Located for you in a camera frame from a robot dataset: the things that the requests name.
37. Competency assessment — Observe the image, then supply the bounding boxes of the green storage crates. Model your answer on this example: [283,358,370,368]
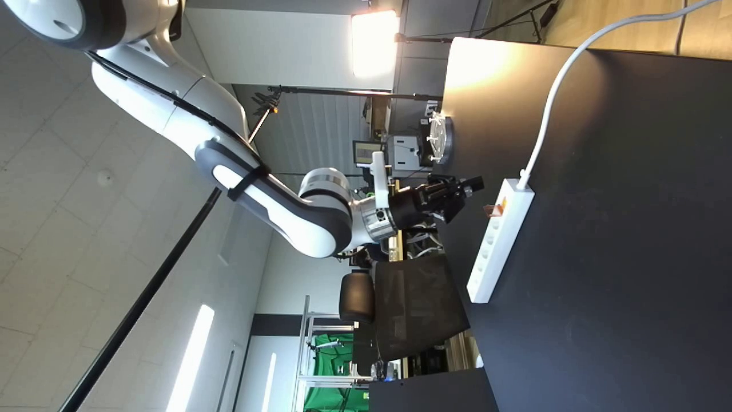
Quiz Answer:
[303,335,370,412]

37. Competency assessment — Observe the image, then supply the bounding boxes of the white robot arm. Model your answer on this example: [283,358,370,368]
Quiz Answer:
[2,0,483,258]

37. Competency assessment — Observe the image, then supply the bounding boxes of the white power strip on table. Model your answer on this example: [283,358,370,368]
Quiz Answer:
[466,178,534,304]

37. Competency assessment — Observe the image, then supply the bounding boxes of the black diagonal pole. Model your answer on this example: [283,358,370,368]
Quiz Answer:
[56,189,221,412]

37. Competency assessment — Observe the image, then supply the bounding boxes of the white power strip cable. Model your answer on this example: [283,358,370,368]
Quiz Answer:
[514,0,717,193]

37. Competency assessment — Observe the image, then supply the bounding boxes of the black office chair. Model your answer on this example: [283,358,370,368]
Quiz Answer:
[339,253,468,360]

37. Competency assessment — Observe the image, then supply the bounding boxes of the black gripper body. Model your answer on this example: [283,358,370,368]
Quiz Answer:
[389,180,458,226]

